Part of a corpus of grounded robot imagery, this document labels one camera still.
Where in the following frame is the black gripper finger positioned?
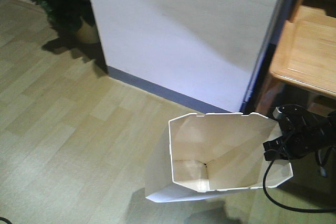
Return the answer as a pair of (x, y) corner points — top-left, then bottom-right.
(272, 104), (306, 120)
(263, 136), (289, 161)

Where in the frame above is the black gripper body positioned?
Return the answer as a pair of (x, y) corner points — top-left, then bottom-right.
(279, 112), (326, 159)

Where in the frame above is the white plastic trash bin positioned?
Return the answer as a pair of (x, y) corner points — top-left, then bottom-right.
(145, 113), (293, 202)

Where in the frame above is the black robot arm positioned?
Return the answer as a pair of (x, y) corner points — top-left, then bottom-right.
(263, 104), (335, 161)

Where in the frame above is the wooden desk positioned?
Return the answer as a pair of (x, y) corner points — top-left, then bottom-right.
(256, 0), (335, 114)

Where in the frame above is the green potted plant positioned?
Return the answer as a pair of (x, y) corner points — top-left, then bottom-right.
(10, 0), (100, 44)

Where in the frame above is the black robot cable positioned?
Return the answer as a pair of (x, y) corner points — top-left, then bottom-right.
(262, 132), (336, 213)

